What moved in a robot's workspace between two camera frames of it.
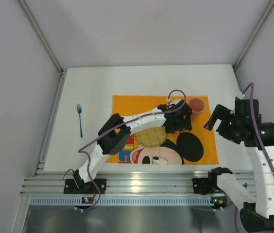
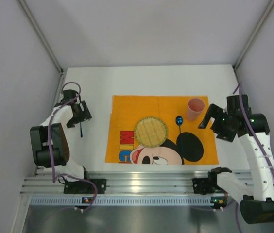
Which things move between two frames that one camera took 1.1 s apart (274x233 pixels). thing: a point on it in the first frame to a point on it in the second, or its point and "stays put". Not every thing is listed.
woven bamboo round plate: [152, 138] stays put
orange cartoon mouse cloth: [196, 145] stays put
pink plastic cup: [196, 105] stays put
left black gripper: [180, 120] to [79, 115]
